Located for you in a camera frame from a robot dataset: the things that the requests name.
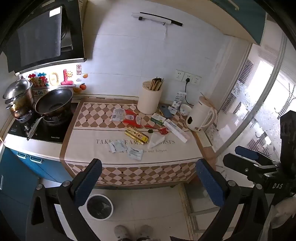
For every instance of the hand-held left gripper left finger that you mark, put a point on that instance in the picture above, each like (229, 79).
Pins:
(89, 183)

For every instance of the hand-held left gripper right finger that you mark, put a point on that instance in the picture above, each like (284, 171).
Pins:
(209, 185)

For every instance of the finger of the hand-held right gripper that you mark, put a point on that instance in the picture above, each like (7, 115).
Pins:
(248, 153)
(235, 163)

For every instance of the white trash bin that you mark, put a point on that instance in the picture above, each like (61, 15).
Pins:
(101, 216)

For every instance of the long white box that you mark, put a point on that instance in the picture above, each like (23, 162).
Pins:
(175, 132)

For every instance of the yellow box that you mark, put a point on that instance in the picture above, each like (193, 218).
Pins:
(136, 135)

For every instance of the red chili pepper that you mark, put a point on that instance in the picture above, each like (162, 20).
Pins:
(152, 126)

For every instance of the person's right hand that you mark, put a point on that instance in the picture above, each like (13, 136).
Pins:
(282, 217)

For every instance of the white crumpled packet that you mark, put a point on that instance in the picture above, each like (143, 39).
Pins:
(116, 147)

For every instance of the checkered table cloth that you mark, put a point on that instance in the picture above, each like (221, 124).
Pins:
(97, 129)

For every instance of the white labelled packet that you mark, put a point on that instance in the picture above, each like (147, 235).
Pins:
(136, 153)

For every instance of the grey shoe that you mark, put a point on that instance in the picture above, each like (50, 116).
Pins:
(146, 231)
(122, 231)

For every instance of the white electric kettle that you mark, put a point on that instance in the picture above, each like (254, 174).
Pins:
(198, 115)

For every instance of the black gas stove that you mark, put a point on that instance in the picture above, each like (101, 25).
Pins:
(53, 134)

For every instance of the sliding glass door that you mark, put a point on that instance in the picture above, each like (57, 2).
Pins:
(254, 92)

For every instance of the white tissue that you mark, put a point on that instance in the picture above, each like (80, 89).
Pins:
(156, 141)

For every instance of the crumpled red wrapper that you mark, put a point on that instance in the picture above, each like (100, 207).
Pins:
(163, 131)

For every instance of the blue base cabinet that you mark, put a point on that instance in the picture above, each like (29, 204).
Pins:
(16, 176)

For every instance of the small white bowl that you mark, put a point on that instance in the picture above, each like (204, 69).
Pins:
(185, 110)

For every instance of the white printed packet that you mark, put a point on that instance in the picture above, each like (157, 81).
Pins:
(118, 114)

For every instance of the green box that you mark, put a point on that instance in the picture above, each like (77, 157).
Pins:
(157, 119)

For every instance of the white printed carton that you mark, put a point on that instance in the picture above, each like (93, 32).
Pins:
(178, 99)

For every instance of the blue phone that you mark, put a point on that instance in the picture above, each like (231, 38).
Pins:
(165, 111)

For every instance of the black wok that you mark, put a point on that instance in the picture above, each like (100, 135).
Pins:
(54, 102)

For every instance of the orange fruit ornament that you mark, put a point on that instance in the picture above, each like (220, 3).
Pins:
(82, 86)

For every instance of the cream chopstick holder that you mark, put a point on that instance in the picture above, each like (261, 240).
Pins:
(148, 102)

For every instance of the steel pot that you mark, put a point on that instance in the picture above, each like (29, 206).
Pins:
(19, 97)

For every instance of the bundle of wooden chopsticks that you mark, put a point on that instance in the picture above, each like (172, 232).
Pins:
(155, 84)

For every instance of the black range hood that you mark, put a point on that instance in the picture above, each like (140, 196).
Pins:
(41, 34)

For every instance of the wooden frame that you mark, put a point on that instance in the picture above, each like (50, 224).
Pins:
(185, 201)

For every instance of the white wall socket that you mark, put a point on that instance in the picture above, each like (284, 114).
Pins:
(197, 80)
(180, 74)
(190, 75)

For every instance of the pink figure wall decoration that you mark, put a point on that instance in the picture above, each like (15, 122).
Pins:
(67, 77)

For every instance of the yellow frame wall decoration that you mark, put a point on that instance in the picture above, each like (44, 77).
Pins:
(53, 77)

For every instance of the red seal wall sticker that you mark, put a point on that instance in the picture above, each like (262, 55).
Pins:
(79, 69)

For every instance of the colourful letter wall decoration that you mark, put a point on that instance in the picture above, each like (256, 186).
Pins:
(38, 80)

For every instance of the blue wall cabinet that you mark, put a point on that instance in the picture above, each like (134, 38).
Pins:
(245, 18)

